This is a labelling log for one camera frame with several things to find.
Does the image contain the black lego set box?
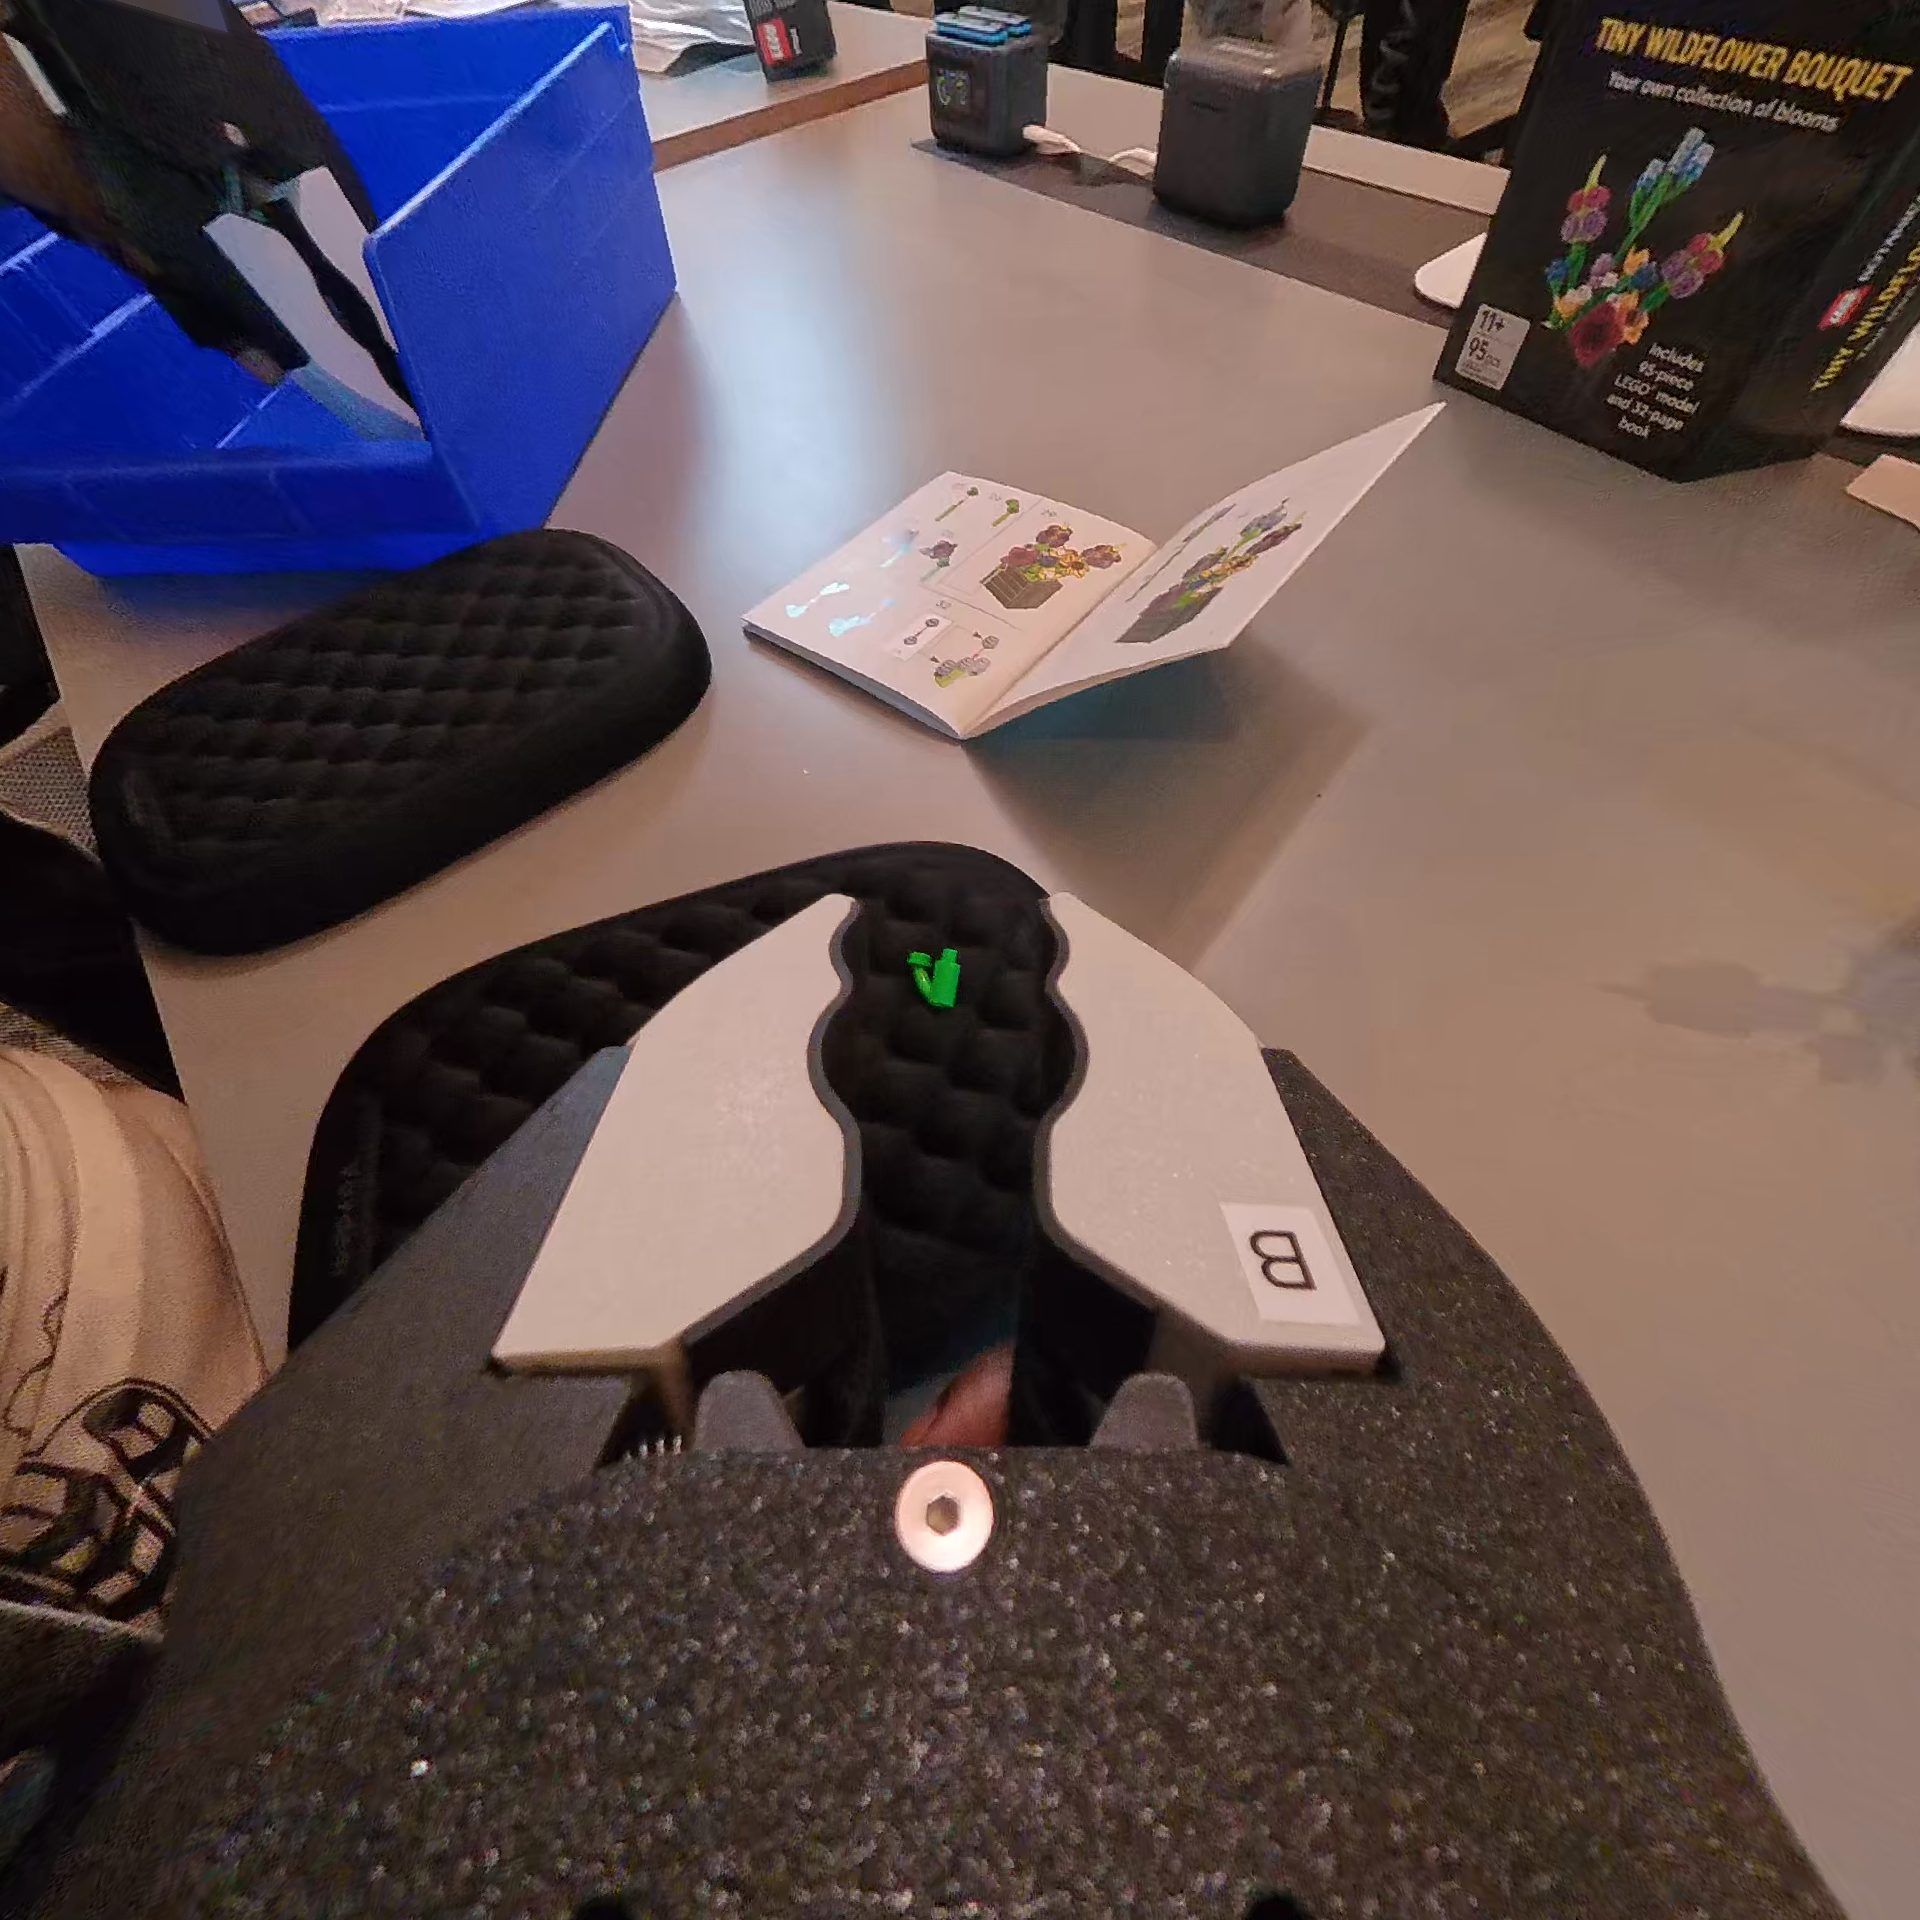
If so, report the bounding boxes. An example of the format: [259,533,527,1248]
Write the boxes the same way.
[1430,0,1920,485]

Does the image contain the dark cloth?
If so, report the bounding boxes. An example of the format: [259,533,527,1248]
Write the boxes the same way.
[0,809,183,1097]

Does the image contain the dark grey pants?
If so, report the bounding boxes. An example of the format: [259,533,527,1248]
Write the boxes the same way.
[0,1598,166,1847]

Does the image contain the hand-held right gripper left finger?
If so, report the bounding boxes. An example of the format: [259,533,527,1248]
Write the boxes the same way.
[490,893,864,1440]

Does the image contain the black desk strip mat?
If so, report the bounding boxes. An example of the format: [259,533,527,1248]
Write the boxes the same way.
[913,127,1490,332]

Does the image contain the open instruction booklet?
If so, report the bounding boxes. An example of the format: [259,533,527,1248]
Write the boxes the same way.
[742,401,1449,743]

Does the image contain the blue plastic bin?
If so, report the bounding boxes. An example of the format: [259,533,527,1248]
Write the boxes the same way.
[0,0,680,577]

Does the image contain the grey mesh chair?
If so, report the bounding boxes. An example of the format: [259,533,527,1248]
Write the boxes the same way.
[0,704,97,841]

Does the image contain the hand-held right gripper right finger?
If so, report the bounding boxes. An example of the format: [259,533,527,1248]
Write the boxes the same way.
[1039,890,1386,1377]

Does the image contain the grey rounded device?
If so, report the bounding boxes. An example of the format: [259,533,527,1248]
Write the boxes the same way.
[1151,37,1320,231]

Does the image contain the dark grey device with display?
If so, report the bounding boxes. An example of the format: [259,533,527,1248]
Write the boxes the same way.
[921,5,1051,160]

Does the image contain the black quilted wrist rest pad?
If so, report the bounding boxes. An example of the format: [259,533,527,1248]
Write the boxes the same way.
[86,527,712,958]
[287,842,1085,1352]

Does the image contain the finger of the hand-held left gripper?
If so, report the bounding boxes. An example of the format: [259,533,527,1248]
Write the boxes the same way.
[200,186,424,441]

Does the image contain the black office chair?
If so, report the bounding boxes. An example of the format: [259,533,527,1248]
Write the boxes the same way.
[1318,0,1518,160]

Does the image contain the white plastic wrapper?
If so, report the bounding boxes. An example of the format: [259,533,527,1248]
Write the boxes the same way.
[622,0,759,77]

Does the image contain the beige printed shirt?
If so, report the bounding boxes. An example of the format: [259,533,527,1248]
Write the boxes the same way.
[0,1048,272,1623]

